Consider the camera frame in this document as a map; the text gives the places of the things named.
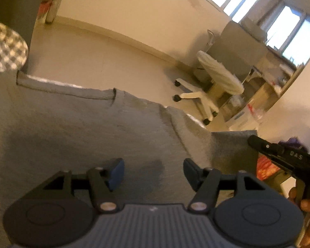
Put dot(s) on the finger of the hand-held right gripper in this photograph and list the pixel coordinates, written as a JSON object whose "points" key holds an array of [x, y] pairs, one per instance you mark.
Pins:
{"points": [[261, 143]]}

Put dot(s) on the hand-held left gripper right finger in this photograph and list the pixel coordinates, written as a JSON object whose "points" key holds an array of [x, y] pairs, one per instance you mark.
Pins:
{"points": [[190, 169]]}

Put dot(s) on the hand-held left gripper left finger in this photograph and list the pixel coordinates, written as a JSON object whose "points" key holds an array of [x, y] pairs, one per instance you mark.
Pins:
{"points": [[117, 170]]}

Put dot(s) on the grey t-shirt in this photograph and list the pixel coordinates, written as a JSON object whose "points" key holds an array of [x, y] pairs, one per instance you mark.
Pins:
{"points": [[67, 124]]}

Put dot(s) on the orange patterned cloth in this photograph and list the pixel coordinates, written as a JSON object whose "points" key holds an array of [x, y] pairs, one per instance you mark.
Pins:
{"points": [[266, 168]]}

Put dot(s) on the purple cloth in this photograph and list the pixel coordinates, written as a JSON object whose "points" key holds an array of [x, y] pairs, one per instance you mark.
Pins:
{"points": [[289, 142]]}

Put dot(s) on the white shopping bag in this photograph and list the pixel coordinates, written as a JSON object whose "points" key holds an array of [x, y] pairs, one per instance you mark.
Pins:
{"points": [[240, 118]]}

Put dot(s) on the wooden desk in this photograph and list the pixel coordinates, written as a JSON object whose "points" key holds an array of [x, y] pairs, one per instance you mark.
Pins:
{"points": [[268, 93]]}

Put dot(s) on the grey office chair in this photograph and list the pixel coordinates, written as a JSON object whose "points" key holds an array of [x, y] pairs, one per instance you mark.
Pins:
{"points": [[222, 75]]}

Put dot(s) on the grey checkered blanket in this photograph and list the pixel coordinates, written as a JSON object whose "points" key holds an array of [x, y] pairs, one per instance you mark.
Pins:
{"points": [[5, 46]]}

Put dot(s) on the patterned curtain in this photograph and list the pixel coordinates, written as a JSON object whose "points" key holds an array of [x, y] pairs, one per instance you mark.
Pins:
{"points": [[53, 10]]}

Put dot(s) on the colourful toy box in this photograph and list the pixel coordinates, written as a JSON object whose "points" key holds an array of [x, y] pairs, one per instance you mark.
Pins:
{"points": [[44, 5]]}

